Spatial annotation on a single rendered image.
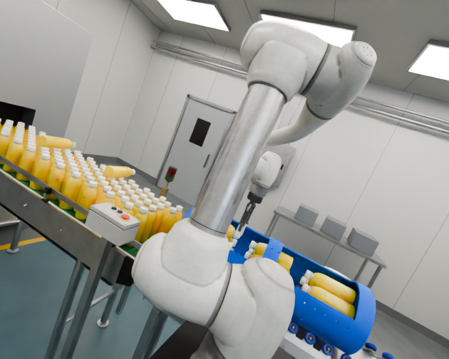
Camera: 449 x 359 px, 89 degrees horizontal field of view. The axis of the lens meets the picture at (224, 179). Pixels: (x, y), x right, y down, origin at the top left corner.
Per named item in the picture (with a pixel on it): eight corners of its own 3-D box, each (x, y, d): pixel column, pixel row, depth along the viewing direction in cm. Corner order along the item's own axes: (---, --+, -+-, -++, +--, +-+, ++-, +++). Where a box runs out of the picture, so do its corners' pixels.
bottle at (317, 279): (357, 293, 97) (313, 271, 102) (350, 308, 97) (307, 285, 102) (352, 288, 104) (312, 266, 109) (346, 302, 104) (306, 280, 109)
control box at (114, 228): (117, 247, 96) (125, 225, 94) (84, 224, 101) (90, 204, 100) (134, 240, 105) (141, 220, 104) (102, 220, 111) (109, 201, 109)
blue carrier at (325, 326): (353, 372, 85) (385, 303, 85) (164, 254, 109) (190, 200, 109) (336, 331, 113) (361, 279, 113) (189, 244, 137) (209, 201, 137)
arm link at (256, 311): (274, 387, 50) (321, 303, 48) (198, 352, 50) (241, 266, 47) (264, 330, 66) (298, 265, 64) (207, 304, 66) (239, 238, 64)
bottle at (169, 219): (156, 241, 131) (167, 212, 128) (155, 235, 137) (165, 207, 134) (167, 243, 134) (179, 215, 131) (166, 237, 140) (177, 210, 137)
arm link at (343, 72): (343, 97, 70) (303, 78, 70) (393, 43, 54) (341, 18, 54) (336, 128, 65) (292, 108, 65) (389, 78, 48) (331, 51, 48)
